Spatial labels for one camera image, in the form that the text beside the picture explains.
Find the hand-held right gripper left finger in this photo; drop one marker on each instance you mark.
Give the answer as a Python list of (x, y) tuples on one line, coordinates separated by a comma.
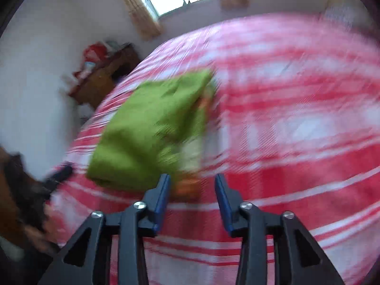
[(162, 202)]

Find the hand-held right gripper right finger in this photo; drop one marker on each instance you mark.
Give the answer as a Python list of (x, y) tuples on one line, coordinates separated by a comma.
[(222, 204)]

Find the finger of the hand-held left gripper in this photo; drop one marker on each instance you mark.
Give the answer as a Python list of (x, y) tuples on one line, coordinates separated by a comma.
[(61, 174)]

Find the green orange striped knit sweater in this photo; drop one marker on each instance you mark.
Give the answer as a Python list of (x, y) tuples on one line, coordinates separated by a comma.
[(142, 130)]

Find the brown wooden desk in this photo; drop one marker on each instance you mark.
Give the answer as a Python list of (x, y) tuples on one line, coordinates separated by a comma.
[(104, 78)]

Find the bed with red plaid sheet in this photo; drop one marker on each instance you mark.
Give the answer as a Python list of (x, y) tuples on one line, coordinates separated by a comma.
[(297, 124)]

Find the red gift box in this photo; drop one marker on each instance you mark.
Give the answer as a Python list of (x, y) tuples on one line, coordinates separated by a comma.
[(95, 52)]

